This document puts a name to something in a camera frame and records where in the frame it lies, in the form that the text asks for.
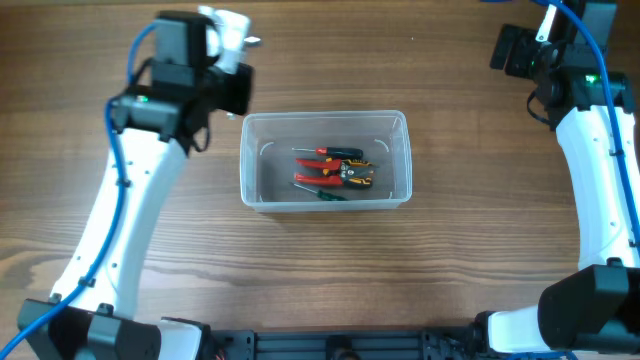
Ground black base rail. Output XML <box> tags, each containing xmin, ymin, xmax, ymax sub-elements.
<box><xmin>199</xmin><ymin>326</ymin><xmax>561</xmax><ymax>360</ymax></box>

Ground black red screwdriver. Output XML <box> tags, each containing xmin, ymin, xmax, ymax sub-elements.
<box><xmin>293</xmin><ymin>147</ymin><xmax>364</xmax><ymax>160</ymax></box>

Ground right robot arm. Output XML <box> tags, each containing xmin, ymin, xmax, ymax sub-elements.
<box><xmin>470</xmin><ymin>0</ymin><xmax>639</xmax><ymax>358</ymax></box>

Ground green handled screwdriver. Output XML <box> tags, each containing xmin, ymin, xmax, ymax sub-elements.
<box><xmin>291</xmin><ymin>182</ymin><xmax>347</xmax><ymax>201</ymax></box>

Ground silver socket wrench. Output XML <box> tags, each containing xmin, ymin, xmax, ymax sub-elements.
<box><xmin>225</xmin><ymin>35</ymin><xmax>262</xmax><ymax>120</ymax></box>

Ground red handled pruning shears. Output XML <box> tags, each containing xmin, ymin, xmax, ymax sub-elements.
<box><xmin>294</xmin><ymin>158</ymin><xmax>377</xmax><ymax>189</ymax></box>

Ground left blue cable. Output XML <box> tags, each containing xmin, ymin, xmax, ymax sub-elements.
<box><xmin>0</xmin><ymin>19</ymin><xmax>161</xmax><ymax>359</ymax></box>

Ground orange black pliers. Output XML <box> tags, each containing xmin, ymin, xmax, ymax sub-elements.
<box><xmin>322</xmin><ymin>159</ymin><xmax>375</xmax><ymax>190</ymax></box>

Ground clear plastic container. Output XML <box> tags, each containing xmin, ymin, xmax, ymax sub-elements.
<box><xmin>240</xmin><ymin>110</ymin><xmax>413</xmax><ymax>213</ymax></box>

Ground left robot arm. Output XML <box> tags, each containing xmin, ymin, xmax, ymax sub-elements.
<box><xmin>16</xmin><ymin>6</ymin><xmax>253</xmax><ymax>359</ymax></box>

